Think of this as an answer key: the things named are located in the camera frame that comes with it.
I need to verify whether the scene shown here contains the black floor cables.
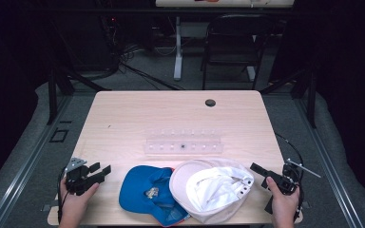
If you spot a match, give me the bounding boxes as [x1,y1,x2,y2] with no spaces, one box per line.
[116,60,185,91]

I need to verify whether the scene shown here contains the person's left hand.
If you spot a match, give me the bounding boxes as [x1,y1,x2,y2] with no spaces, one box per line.
[59,177,101,220]

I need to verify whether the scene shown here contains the person's right hand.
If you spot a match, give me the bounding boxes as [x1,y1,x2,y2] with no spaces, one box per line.
[265,176,300,221]

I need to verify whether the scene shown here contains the black frame post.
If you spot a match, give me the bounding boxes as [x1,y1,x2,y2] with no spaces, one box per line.
[306,67,317,129]

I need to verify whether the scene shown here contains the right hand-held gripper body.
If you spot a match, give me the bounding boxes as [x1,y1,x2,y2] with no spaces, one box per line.
[260,158,322,216]

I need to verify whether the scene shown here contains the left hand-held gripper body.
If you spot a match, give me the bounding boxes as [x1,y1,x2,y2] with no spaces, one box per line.
[64,157,106,197]

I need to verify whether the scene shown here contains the grey tape strip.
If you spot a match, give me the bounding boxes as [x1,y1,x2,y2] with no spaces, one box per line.
[40,203,60,213]

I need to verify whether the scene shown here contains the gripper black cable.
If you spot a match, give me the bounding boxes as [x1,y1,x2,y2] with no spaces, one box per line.
[275,132,306,222]
[56,165,69,224]

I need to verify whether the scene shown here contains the clear acrylic cap rack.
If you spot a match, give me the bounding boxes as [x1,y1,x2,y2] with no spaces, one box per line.
[144,127,225,157]

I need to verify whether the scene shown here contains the black tape square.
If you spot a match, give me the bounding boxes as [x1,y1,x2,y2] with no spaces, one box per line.
[48,127,70,143]

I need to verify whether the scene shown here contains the black folding chair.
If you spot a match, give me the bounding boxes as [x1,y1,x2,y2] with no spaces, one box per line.
[200,13,276,91]

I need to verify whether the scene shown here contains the white standing desk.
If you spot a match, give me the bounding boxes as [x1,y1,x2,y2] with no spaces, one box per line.
[155,0,296,82]

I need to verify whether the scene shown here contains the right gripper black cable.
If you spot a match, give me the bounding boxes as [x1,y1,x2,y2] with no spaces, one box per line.
[275,132,306,222]

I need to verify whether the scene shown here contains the white baseball cap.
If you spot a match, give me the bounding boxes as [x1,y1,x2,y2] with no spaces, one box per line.
[168,158,256,225]

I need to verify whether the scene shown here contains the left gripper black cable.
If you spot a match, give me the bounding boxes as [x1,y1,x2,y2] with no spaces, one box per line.
[56,165,69,224]

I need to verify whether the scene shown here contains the aluminium floor rail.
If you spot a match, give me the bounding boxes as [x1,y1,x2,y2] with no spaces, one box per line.
[0,94,74,228]
[293,94,364,228]

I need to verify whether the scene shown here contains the blue baseball cap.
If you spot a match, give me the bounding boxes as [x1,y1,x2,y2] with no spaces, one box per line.
[118,164,191,228]

